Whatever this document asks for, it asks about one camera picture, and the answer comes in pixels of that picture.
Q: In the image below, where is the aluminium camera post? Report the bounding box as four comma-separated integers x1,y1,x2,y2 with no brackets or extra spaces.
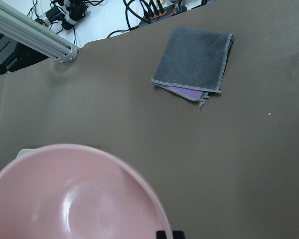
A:
0,0,80,63

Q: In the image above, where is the small pink bowl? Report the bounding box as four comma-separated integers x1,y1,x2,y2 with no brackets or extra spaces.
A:
0,144,173,239

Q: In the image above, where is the grey folded cloth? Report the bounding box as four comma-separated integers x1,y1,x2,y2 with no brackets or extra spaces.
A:
151,26,234,105

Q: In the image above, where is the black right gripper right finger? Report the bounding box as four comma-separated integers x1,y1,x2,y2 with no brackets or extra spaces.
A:
172,231,184,239

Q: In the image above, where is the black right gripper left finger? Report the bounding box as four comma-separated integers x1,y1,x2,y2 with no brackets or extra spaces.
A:
156,231,167,239

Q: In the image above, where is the cream rabbit tray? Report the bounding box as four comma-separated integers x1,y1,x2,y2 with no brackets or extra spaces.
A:
16,148,34,158

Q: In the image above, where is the black cables bundle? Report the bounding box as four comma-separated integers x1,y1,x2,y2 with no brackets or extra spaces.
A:
107,0,212,38

